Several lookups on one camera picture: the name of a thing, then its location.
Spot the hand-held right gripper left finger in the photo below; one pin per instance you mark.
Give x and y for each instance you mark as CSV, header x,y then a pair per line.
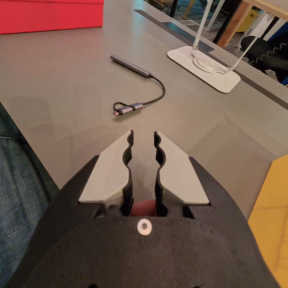
x,y
108,180

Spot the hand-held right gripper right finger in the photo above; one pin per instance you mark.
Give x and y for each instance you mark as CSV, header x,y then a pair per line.
x,y
182,180

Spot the yellow plastic bin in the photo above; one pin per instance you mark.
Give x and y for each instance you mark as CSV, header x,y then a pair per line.
x,y
272,225

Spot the red plastic bin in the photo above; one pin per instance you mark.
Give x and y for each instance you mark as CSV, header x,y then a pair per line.
x,y
49,15

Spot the person's jeans leg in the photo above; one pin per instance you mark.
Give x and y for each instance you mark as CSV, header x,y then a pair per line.
x,y
22,193

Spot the white tablet stand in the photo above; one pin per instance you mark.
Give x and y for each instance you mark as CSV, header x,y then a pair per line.
x,y
270,5

